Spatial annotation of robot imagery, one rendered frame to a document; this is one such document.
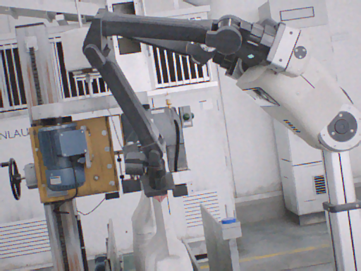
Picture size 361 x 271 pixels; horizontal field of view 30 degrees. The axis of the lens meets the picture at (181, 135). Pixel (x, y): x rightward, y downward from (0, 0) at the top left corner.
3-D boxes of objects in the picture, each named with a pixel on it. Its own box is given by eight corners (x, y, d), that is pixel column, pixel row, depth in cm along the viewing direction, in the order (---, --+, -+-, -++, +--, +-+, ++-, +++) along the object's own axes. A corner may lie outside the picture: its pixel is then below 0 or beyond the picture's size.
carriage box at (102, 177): (120, 190, 274) (108, 115, 272) (37, 204, 270) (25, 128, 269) (119, 184, 298) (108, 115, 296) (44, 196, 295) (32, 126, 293)
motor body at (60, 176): (86, 187, 253) (75, 122, 252) (46, 194, 251) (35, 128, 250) (87, 183, 268) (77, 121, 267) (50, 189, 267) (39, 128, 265)
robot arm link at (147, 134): (95, 43, 185) (103, 27, 194) (78, 50, 186) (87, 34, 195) (166, 161, 203) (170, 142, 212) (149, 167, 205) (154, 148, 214)
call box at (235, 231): (242, 236, 266) (240, 221, 266) (223, 240, 266) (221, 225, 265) (238, 233, 274) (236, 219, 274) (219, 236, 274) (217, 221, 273)
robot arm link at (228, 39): (79, 15, 181) (87, 2, 189) (81, 61, 188) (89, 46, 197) (243, 29, 178) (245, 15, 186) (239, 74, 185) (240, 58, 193)
